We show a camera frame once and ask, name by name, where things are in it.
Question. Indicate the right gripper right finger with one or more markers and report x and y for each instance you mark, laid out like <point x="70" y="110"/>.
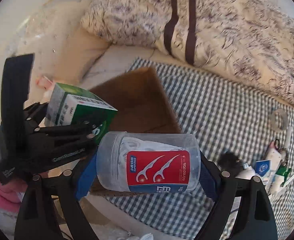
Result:
<point x="254" y="218"/>

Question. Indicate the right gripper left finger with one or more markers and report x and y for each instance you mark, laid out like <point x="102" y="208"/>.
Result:
<point x="37" y="218"/>

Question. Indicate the blue Vinda tissue pack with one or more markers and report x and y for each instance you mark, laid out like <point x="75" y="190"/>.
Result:
<point x="262" y="168"/>

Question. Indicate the white cream tube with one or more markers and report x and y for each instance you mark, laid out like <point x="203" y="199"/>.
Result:
<point x="274" y="156"/>

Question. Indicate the clear tape roll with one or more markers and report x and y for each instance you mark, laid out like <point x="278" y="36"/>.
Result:
<point x="279" y="120"/>

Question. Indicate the black fluffy object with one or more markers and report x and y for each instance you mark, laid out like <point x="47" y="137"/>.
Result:
<point x="231" y="163"/>

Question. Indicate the green checkered cloth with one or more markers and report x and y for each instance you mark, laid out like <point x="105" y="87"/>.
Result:
<point x="223" y="116"/>

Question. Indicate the floral beige quilt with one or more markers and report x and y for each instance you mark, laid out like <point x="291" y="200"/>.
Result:
<point x="249" y="41"/>

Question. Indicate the white cylinder tube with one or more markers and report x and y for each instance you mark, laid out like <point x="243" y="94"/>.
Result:
<point x="288" y="137"/>

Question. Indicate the pink cloth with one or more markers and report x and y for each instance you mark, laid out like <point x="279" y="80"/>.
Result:
<point x="9" y="195"/>

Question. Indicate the green sachet packet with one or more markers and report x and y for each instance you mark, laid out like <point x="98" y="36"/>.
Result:
<point x="283" y="171"/>

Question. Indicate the brown cardboard box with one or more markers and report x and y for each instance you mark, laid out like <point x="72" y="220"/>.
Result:
<point x="142" y="107"/>

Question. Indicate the dental floss pick jar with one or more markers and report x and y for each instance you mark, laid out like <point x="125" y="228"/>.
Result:
<point x="148" y="162"/>

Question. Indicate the white green medicine box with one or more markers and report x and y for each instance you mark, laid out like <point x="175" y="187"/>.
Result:
<point x="71" y="105"/>

